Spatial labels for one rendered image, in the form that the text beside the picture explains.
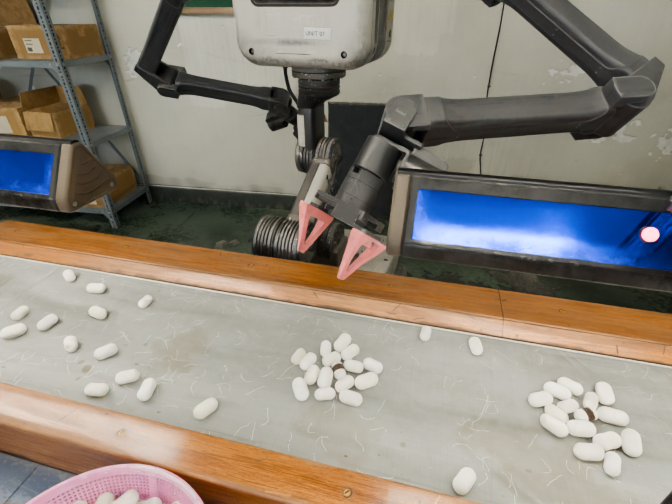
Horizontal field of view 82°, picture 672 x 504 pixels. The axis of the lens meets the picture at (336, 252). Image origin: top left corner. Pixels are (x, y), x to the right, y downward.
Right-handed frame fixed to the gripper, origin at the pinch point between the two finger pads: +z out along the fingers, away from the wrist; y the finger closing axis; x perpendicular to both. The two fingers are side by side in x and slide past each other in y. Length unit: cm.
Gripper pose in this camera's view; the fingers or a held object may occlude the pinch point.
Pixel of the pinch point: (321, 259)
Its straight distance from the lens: 58.8
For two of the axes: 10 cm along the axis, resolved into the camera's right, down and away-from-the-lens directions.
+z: -4.8, 8.7, 0.6
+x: -5.8, -2.7, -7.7
